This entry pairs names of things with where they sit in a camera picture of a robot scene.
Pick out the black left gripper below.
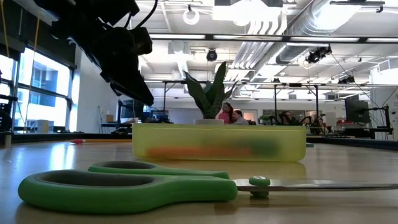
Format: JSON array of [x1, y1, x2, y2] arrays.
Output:
[[90, 26, 155, 107]]

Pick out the yellow translucent pencil case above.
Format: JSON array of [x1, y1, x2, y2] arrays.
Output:
[[132, 123, 307, 162]]

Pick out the orange red marker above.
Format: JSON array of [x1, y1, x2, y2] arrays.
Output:
[[146, 146, 253, 159]]

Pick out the green handled scissors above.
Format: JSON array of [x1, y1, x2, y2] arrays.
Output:
[[17, 161, 398, 215]]

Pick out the black computer monitor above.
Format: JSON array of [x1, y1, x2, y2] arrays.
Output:
[[344, 95, 371, 124], [119, 98, 146, 121]]

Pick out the green spiky plant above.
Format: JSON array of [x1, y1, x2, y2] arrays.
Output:
[[183, 61, 239, 119]]

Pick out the white plant pot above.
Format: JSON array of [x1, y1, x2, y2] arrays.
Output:
[[194, 118, 225, 125]]

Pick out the overhead LED light bar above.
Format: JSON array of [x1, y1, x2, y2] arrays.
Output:
[[149, 33, 398, 44]]

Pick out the person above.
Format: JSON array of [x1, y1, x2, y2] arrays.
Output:
[[231, 109, 249, 126], [278, 110, 301, 127], [216, 102, 234, 125]]

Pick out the black equipment rack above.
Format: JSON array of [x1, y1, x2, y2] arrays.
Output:
[[0, 95, 18, 133]]

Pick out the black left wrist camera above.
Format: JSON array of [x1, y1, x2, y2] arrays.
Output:
[[129, 27, 154, 57]]

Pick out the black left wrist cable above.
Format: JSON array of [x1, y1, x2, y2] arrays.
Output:
[[124, 0, 159, 30]]

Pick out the white ring lamp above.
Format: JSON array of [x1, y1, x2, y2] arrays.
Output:
[[182, 8, 200, 26]]

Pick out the grey cylinder post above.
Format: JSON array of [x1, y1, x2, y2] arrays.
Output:
[[2, 131, 12, 149]]

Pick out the black background rig frame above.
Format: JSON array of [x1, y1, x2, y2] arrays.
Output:
[[163, 80, 320, 125]]

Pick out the black ceiling camera cluster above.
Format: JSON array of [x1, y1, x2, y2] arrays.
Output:
[[305, 45, 333, 65], [338, 75, 356, 85]]

